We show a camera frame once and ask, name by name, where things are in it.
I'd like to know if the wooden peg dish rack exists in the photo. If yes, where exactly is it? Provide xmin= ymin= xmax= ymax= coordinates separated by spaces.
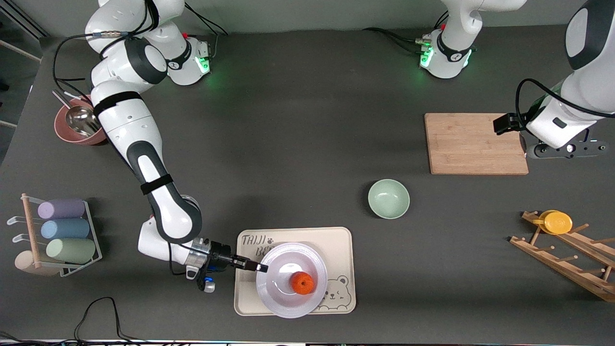
xmin=510 ymin=210 xmax=615 ymax=303

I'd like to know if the wooden rod of cup rack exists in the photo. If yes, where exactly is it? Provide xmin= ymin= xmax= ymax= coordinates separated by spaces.
xmin=21 ymin=193 xmax=42 ymax=269

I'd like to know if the white round plate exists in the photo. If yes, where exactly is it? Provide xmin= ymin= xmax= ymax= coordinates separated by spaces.
xmin=256 ymin=242 xmax=329 ymax=319

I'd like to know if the white wire cup rack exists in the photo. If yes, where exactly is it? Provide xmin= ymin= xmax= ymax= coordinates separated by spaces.
xmin=7 ymin=193 xmax=103 ymax=278

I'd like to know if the white frame bar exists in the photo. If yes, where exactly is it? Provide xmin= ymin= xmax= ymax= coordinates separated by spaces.
xmin=0 ymin=39 xmax=42 ymax=62

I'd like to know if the beige cup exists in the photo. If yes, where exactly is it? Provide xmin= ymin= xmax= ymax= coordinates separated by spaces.
xmin=14 ymin=251 xmax=62 ymax=277

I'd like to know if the wooden cutting board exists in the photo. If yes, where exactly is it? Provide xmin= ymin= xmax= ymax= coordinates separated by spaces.
xmin=425 ymin=113 xmax=529 ymax=175

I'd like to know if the black cable on table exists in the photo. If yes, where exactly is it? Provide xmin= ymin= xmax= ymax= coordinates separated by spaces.
xmin=0 ymin=297 xmax=159 ymax=346

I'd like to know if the cream tray with bear print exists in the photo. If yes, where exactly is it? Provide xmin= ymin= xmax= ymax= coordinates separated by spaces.
xmin=234 ymin=227 xmax=357 ymax=316

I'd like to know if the black left arm base cable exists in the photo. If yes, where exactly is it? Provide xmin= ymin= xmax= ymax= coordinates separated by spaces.
xmin=362 ymin=12 xmax=450 ymax=56

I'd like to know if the orange fruit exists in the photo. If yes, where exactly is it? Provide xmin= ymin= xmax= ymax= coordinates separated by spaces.
xmin=292 ymin=271 xmax=316 ymax=296

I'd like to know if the blue cup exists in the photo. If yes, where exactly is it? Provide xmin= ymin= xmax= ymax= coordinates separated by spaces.
xmin=40 ymin=219 xmax=90 ymax=240

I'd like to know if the light green bowl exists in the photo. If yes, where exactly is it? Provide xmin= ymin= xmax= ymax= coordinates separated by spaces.
xmin=368 ymin=179 xmax=411 ymax=220

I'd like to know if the pink bowl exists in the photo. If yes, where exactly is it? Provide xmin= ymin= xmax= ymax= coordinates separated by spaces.
xmin=54 ymin=95 xmax=108 ymax=146

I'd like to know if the green cup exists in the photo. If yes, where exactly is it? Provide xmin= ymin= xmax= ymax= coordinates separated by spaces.
xmin=46 ymin=238 xmax=97 ymax=264

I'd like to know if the black arm base cable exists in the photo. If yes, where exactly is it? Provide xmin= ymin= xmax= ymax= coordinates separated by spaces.
xmin=362 ymin=12 xmax=450 ymax=56
xmin=180 ymin=6 xmax=229 ymax=61

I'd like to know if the purple cup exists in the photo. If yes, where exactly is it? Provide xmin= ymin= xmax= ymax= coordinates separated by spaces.
xmin=37 ymin=198 xmax=86 ymax=220

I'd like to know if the black right arm base cable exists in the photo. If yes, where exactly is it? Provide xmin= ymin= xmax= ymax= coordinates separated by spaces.
xmin=180 ymin=6 xmax=229 ymax=61

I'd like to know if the yellow cup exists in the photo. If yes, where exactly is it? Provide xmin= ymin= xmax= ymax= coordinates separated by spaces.
xmin=538 ymin=210 xmax=574 ymax=235

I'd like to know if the metal scoop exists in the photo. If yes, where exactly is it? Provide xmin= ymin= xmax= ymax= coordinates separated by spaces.
xmin=51 ymin=90 xmax=102 ymax=138

